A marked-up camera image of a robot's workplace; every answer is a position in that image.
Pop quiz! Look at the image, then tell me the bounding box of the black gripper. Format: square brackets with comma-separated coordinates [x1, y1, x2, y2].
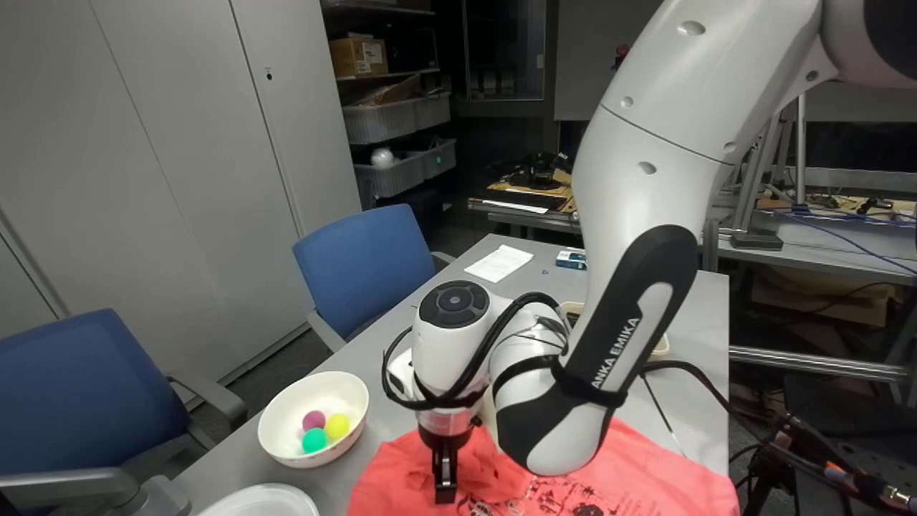
[418, 428, 470, 504]

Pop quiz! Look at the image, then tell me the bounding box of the red T-shirt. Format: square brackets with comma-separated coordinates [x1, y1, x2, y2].
[347, 422, 739, 516]

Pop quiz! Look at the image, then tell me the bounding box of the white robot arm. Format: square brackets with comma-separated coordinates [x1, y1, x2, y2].
[385, 0, 917, 504]

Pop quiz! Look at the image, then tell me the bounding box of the yellow ball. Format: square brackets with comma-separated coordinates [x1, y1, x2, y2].
[326, 412, 352, 442]

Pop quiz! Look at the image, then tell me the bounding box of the green ball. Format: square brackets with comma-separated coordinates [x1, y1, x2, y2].
[302, 429, 329, 452]

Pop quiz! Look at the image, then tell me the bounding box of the white bowl with balls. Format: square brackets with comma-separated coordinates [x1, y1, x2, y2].
[258, 369, 371, 468]

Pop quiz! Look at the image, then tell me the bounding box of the pink ball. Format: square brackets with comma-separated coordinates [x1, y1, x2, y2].
[302, 409, 326, 429]

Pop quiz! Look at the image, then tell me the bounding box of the white empty plate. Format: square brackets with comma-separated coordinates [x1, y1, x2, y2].
[202, 485, 322, 516]

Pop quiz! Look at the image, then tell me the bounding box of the white paper sheet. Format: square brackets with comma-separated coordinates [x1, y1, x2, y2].
[467, 244, 530, 283]

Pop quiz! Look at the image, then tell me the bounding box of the blue office chair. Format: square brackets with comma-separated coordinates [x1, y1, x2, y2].
[292, 203, 454, 353]
[0, 310, 248, 516]

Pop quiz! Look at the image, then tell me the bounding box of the small blue white box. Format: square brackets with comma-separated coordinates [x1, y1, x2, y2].
[557, 250, 589, 270]

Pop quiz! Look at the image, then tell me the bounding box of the grey storage bins shelf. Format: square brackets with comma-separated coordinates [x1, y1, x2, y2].
[322, 0, 455, 207]

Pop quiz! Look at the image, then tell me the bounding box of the cluttered back table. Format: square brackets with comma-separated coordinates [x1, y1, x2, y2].
[467, 152, 917, 290]

